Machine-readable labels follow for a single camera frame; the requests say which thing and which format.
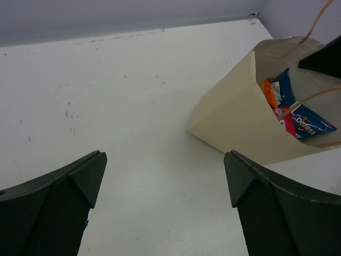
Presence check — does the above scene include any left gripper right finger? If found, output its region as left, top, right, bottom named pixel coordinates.
left=224, top=150, right=340, bottom=255

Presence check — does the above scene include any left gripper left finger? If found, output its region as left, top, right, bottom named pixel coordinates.
left=1, top=150, right=107, bottom=255

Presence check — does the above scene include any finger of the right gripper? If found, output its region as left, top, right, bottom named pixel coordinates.
left=298, top=36, right=341, bottom=79

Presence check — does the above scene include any red candy packet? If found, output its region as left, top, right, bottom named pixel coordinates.
left=273, top=106, right=296, bottom=138

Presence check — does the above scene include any beige paper bag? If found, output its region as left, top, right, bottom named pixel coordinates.
left=186, top=0, right=341, bottom=165

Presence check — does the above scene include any blue Doritos bag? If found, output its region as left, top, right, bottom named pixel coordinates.
left=270, top=68, right=337, bottom=141

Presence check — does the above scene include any orange snack packet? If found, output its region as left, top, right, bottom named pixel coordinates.
left=259, top=77, right=278, bottom=109

